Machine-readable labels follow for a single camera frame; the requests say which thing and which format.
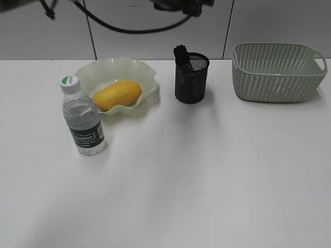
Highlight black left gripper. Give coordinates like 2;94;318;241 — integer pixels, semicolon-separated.
154;0;215;16

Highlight black marker pen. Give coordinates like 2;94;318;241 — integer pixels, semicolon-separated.
180;44;184;67
183;46;193;71
173;45;182;66

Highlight yellow mango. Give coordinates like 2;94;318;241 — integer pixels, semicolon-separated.
92;81;142;111

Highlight clear water bottle green label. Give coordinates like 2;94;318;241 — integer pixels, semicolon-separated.
60;75;107;156

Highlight black mesh pen holder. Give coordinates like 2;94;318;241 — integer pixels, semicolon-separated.
174;52;210;104

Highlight pale green plastic basket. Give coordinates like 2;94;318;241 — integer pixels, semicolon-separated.
232;42;328;103

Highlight pale green wavy glass plate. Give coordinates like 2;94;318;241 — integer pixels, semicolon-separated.
75;57;157;115

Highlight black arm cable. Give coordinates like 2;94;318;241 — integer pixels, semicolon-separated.
38;0;193;34

